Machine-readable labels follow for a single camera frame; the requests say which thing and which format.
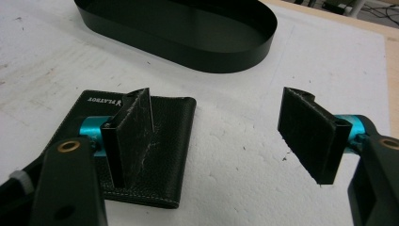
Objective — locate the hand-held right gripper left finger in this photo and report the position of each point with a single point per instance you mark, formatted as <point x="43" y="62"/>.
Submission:
<point x="130" y="141"/>

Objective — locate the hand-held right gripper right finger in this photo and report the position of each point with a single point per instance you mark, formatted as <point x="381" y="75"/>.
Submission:
<point x="310" y="138"/>

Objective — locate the black leather wallet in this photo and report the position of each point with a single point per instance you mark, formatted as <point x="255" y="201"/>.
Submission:
<point x="166" y="150"/>

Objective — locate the black oval tray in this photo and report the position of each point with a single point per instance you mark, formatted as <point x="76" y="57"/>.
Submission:
<point x="188" y="31"/>

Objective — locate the white foam mat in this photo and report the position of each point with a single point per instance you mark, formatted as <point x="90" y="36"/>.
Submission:
<point x="219" y="125"/>

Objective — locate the white stand leg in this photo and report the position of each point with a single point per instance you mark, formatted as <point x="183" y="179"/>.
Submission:
<point x="357" y="8"/>

